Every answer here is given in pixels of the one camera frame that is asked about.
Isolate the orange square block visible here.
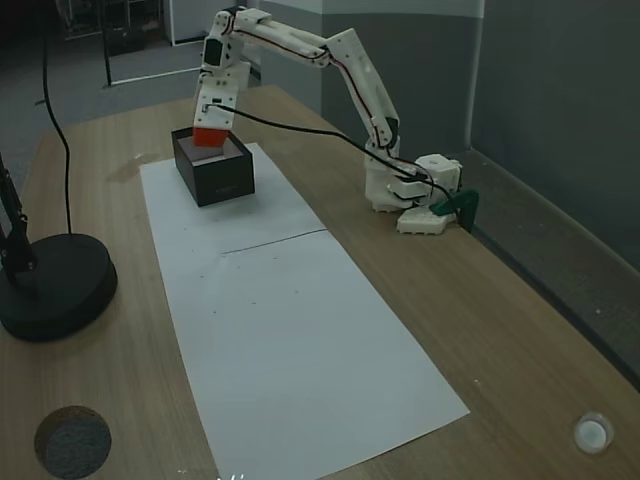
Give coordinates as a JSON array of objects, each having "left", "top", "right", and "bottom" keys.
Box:
[{"left": 193, "top": 127, "right": 230, "bottom": 149}]

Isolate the dark brown open box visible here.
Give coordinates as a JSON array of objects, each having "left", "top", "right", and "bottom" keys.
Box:
[{"left": 171, "top": 127, "right": 257, "bottom": 209}]

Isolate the white paper sheet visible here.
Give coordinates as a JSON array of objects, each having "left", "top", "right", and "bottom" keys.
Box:
[
  {"left": 152, "top": 229, "right": 471, "bottom": 480},
  {"left": 139, "top": 142, "right": 329, "bottom": 257}
]

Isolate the black desk lamp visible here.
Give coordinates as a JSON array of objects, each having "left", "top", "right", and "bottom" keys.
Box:
[{"left": 0, "top": 149, "right": 119, "bottom": 343}]

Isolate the green table clamp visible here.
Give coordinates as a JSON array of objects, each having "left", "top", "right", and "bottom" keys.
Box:
[{"left": 430, "top": 188, "right": 480, "bottom": 233}]

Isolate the white round cap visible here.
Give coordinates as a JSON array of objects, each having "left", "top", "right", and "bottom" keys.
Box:
[{"left": 573, "top": 410, "right": 615, "bottom": 455}]

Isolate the black camera cable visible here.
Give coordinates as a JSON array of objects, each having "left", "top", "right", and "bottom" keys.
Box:
[{"left": 209, "top": 99, "right": 454, "bottom": 209}]

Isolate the black metal frame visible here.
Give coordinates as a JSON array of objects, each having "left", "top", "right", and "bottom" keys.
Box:
[{"left": 97, "top": 0, "right": 201, "bottom": 89}]

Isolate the black lamp cable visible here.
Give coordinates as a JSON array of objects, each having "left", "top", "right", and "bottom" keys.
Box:
[{"left": 41, "top": 0, "right": 74, "bottom": 236}]

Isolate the round table cable hole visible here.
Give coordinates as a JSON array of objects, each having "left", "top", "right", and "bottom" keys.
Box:
[{"left": 33, "top": 405, "right": 113, "bottom": 479}]

